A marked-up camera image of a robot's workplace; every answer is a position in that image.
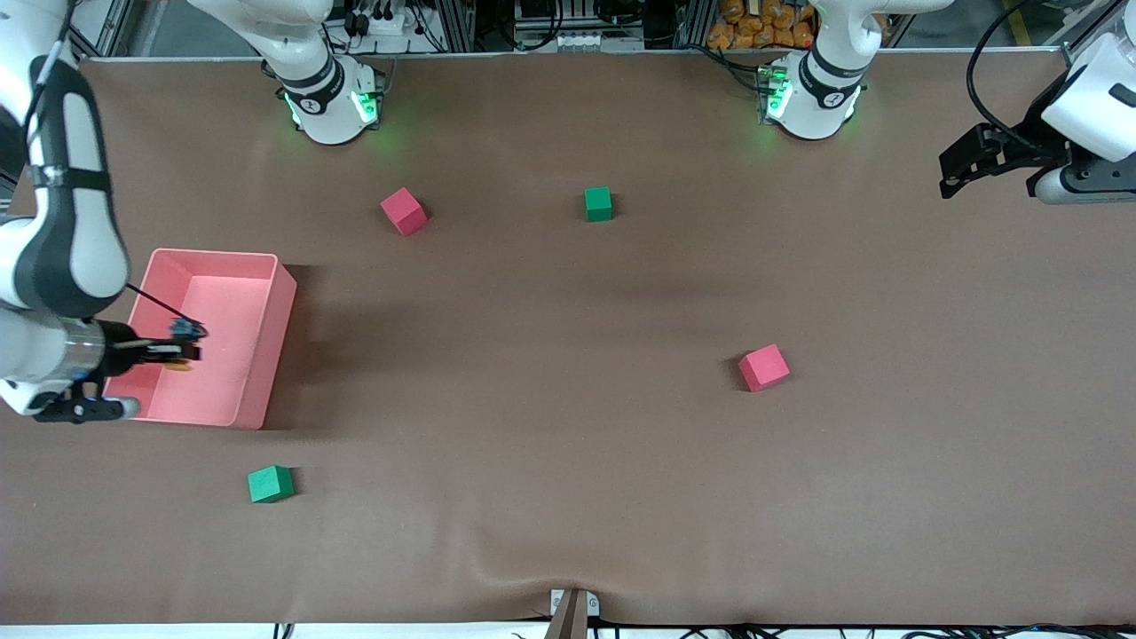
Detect orange push button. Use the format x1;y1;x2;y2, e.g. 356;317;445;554
167;319;209;372

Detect pink plastic bin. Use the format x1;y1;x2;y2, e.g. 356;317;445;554
102;248;298;430

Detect orange snack bags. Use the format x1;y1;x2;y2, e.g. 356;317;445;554
707;0;891;51

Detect pink foam cube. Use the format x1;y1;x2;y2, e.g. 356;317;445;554
738;343;791;393
380;186;429;238

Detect power strip with black plugs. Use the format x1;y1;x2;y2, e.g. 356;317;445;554
342;0;418;38

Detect white power strip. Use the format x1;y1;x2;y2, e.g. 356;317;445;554
550;32;645;51

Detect brown table cover mat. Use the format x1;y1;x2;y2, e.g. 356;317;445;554
0;49;1136;627

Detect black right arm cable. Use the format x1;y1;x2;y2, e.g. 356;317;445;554
25;0;190;326

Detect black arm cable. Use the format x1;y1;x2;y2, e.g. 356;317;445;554
966;0;1070;150
25;0;190;326

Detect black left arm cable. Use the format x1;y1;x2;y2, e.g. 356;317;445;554
966;0;1070;150

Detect aluminium frame corner beam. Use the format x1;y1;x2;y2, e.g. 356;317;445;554
1047;0;1136;63
67;0;136;63

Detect aluminium frame post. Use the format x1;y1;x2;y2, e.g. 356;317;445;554
439;0;477;52
676;0;716;50

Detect brown camera mount pole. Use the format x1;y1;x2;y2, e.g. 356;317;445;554
543;589;590;639

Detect grey metal bracket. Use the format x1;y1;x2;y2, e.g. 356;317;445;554
550;588;601;618

